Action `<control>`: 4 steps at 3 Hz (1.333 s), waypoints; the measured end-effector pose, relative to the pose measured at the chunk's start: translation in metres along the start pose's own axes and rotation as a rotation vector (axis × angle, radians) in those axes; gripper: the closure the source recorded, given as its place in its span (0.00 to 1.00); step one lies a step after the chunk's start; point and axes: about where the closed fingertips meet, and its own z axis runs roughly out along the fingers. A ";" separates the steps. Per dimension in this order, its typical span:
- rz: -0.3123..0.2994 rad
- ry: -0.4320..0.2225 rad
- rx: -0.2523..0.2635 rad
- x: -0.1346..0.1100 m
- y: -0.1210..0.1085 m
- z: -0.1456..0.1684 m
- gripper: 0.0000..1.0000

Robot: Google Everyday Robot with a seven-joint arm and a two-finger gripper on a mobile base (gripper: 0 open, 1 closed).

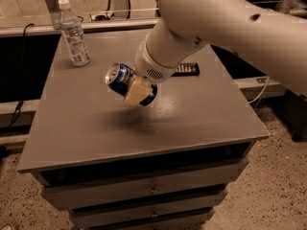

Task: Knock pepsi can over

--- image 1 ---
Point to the clear plastic water bottle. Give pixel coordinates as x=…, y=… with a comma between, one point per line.
x=70, y=26

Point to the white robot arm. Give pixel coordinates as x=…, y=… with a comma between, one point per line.
x=273, y=42

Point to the blue pepsi can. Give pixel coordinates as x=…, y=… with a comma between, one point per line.
x=118, y=78

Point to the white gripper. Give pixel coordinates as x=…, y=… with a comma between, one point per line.
x=149, y=67

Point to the grey drawer cabinet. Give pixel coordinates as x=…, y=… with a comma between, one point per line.
x=162, y=166

